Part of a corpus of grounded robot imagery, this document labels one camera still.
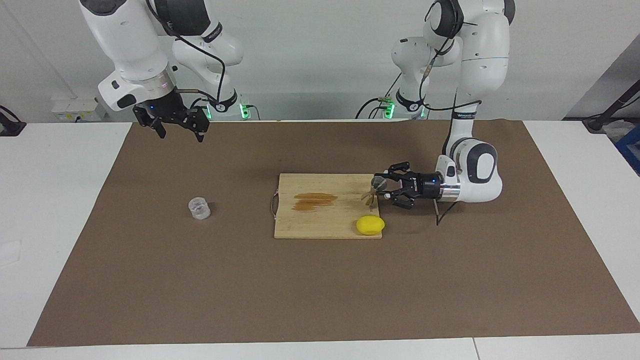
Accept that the wooden cutting board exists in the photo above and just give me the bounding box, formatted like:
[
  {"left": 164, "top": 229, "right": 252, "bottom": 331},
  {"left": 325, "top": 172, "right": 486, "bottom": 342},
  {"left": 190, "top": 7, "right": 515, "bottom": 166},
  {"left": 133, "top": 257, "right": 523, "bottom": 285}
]
[{"left": 270, "top": 173, "right": 383, "bottom": 240}]

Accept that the black left base cable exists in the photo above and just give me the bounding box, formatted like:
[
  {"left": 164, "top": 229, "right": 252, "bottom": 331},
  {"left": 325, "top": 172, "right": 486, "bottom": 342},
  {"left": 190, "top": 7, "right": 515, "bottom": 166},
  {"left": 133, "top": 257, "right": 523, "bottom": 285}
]
[{"left": 355, "top": 75, "right": 403, "bottom": 120}]

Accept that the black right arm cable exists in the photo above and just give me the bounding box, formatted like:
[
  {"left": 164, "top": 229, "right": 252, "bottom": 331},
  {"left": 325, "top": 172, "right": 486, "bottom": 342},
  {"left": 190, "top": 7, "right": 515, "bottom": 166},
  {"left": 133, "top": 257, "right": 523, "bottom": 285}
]
[{"left": 145, "top": 0, "right": 227, "bottom": 103}]

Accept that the steel cocktail jigger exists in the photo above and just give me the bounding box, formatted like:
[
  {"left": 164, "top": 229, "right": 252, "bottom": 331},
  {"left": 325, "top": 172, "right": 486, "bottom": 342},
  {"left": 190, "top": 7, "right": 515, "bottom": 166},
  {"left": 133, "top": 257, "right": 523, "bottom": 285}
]
[{"left": 361, "top": 175, "right": 390, "bottom": 208}]

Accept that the black stand leg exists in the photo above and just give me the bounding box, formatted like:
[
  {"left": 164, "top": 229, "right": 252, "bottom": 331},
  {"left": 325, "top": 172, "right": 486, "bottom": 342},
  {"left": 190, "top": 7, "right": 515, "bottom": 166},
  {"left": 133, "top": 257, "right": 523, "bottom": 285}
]
[{"left": 582, "top": 80, "right": 640, "bottom": 133}]

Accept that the white wall socket box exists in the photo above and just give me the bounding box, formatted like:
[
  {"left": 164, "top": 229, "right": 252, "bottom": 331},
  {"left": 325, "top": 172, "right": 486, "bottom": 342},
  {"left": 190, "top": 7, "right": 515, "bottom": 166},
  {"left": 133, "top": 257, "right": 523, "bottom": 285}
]
[{"left": 51, "top": 97, "right": 107, "bottom": 122}]

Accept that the small clear glass cup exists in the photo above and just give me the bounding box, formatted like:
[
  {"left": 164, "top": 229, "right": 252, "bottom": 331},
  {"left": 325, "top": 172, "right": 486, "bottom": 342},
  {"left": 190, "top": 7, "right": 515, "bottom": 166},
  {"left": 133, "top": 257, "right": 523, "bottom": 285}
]
[{"left": 188, "top": 197, "right": 211, "bottom": 221}]

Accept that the brown table mat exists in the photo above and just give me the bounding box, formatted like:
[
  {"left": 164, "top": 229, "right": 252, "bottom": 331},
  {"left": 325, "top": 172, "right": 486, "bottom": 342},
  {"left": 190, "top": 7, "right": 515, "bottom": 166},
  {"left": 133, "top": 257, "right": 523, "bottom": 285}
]
[{"left": 27, "top": 119, "right": 640, "bottom": 347}]

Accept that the yellow lemon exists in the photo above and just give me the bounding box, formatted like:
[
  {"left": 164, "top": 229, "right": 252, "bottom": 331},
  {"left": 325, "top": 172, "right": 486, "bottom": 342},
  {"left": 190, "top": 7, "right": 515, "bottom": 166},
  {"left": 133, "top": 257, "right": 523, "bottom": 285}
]
[{"left": 356, "top": 216, "right": 386, "bottom": 236}]

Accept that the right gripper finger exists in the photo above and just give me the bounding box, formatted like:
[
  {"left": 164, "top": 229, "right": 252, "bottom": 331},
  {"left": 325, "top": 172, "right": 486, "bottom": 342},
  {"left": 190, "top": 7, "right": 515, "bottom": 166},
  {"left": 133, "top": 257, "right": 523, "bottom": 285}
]
[
  {"left": 132, "top": 111, "right": 167, "bottom": 139},
  {"left": 186, "top": 107, "right": 211, "bottom": 143}
]

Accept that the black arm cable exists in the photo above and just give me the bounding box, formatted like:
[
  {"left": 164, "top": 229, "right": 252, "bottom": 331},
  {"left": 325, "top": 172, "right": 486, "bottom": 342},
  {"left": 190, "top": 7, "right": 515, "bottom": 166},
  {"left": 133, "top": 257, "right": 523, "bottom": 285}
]
[
  {"left": 145, "top": 0, "right": 227, "bottom": 103},
  {"left": 419, "top": 20, "right": 483, "bottom": 227}
]

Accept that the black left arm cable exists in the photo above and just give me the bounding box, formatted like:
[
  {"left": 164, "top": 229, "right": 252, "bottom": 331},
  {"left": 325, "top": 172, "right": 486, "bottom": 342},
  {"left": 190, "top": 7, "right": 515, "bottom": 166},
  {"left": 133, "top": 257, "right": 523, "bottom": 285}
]
[{"left": 419, "top": 20, "right": 483, "bottom": 227}]

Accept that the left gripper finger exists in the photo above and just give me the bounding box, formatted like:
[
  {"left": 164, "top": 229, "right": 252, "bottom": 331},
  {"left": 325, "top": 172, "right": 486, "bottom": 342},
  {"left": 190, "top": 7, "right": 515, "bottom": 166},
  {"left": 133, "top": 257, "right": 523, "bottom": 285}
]
[
  {"left": 382, "top": 161, "right": 412, "bottom": 178},
  {"left": 382, "top": 187, "right": 413, "bottom": 210}
]

